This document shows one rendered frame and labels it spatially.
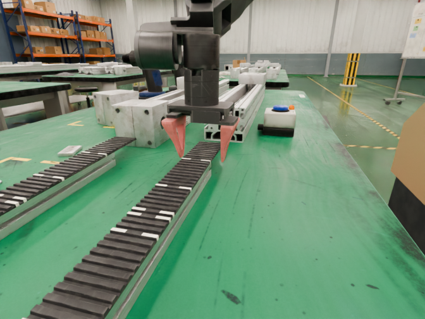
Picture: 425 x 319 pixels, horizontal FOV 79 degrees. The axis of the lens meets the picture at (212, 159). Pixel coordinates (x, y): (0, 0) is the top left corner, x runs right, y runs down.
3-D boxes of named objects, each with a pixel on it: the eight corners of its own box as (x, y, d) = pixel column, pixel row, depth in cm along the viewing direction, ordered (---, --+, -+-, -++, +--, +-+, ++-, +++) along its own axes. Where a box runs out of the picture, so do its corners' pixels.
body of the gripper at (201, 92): (180, 109, 48) (179, 67, 45) (234, 112, 46) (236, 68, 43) (166, 116, 42) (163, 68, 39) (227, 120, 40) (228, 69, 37)
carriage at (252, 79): (263, 90, 112) (264, 74, 109) (238, 90, 114) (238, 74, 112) (265, 87, 126) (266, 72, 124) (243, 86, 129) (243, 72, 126)
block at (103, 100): (119, 128, 75) (115, 95, 72) (97, 123, 81) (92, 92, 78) (146, 122, 83) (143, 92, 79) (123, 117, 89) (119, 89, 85)
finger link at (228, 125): (202, 152, 50) (202, 103, 47) (238, 156, 48) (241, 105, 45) (190, 165, 44) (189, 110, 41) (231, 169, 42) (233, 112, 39)
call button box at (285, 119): (293, 137, 67) (296, 113, 65) (256, 134, 69) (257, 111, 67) (292, 129, 74) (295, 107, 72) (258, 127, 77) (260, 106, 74)
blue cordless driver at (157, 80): (167, 111, 100) (163, 49, 92) (118, 109, 102) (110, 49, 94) (172, 107, 107) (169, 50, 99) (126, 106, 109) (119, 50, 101)
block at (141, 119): (165, 149, 58) (162, 107, 55) (117, 145, 61) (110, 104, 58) (179, 138, 67) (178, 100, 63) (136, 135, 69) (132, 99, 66)
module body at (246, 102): (243, 143, 63) (245, 107, 60) (203, 140, 65) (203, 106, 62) (264, 97, 135) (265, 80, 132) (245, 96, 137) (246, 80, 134)
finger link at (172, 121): (177, 149, 51) (175, 102, 48) (212, 153, 50) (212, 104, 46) (162, 162, 45) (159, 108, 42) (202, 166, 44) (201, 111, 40)
